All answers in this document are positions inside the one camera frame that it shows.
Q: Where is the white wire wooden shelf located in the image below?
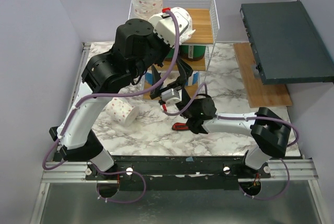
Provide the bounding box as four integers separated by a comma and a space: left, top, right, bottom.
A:
127, 0, 220, 102

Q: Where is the blue paper roll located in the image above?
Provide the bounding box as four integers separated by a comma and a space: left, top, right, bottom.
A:
186, 72, 200, 86

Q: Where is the green roll front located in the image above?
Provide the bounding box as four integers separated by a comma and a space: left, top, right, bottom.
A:
180, 45, 206, 61

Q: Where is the wooden board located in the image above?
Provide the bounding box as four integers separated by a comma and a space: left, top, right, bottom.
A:
232, 42, 293, 109

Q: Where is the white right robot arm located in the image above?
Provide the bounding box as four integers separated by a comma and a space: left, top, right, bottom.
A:
150, 60, 292, 178

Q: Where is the green roll back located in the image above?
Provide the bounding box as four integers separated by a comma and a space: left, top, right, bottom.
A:
164, 49, 174, 62

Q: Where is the dark green metal box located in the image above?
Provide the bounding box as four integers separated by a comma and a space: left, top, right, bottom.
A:
240, 0, 333, 85

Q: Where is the red black utility knife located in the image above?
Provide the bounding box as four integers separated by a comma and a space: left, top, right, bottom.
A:
172, 122, 189, 131

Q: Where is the green roll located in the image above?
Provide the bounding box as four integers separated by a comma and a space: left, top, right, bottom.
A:
164, 49, 174, 62
180, 45, 206, 61

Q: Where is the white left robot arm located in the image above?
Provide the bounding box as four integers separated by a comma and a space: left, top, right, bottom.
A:
49, 13, 194, 180

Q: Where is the pink dotted roll front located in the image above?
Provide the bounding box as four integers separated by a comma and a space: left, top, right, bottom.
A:
171, 7, 193, 41

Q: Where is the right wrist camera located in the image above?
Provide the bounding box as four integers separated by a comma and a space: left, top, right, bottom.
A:
160, 88, 182, 112

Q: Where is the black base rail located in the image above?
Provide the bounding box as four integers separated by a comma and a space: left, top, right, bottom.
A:
83, 156, 271, 192

